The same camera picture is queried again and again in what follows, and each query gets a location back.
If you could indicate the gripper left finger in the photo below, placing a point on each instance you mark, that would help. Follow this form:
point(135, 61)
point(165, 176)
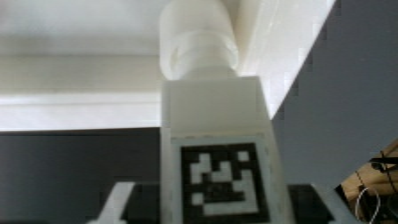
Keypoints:
point(133, 205)

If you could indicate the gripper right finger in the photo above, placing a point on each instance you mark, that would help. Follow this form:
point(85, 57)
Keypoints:
point(319, 206)

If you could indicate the white square table top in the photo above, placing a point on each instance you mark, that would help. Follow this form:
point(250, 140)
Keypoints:
point(79, 58)

